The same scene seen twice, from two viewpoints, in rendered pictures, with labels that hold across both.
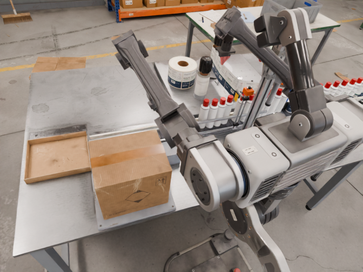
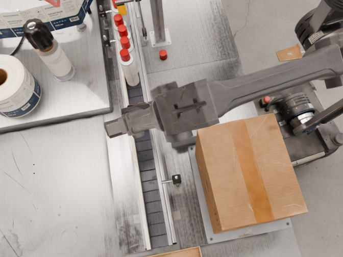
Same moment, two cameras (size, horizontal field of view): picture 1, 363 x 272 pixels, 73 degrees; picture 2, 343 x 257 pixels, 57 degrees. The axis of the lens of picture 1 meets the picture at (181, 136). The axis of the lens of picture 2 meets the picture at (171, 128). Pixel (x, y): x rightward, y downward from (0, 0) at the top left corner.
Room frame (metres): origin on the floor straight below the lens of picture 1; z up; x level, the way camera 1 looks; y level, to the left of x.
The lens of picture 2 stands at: (0.74, 0.45, 2.00)
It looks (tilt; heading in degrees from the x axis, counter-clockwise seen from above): 69 degrees down; 291
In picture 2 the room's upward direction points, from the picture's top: 7 degrees counter-clockwise
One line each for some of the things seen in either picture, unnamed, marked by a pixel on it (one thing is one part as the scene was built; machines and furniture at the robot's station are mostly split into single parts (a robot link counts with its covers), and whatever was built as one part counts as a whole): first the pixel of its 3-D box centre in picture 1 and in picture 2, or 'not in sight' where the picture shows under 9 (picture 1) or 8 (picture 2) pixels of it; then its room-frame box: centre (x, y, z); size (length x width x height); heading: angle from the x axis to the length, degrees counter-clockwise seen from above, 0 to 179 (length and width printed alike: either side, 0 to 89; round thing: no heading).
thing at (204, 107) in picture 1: (203, 114); (128, 68); (1.10, -0.11, 0.98); 0.05 x 0.05 x 0.20
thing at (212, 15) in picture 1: (211, 16); not in sight; (3.04, -0.14, 0.81); 0.38 x 0.36 x 0.02; 123
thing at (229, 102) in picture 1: (226, 109); (122, 34); (1.17, -0.25, 0.98); 0.05 x 0.05 x 0.20
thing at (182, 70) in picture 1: (181, 72); (7, 86); (1.54, 0.06, 0.95); 0.20 x 0.20 x 0.14
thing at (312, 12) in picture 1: (290, 10); not in sight; (3.32, -1.09, 0.91); 0.60 x 0.40 x 0.22; 126
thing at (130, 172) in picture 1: (130, 174); (242, 177); (0.61, 0.20, 0.99); 0.30 x 0.24 x 0.27; 116
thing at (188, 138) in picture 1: (192, 147); not in sight; (0.42, -0.03, 1.45); 0.09 x 0.08 x 0.12; 123
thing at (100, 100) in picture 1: (196, 111); (90, 85); (1.29, -0.08, 0.82); 2.10 x 1.31 x 0.02; 115
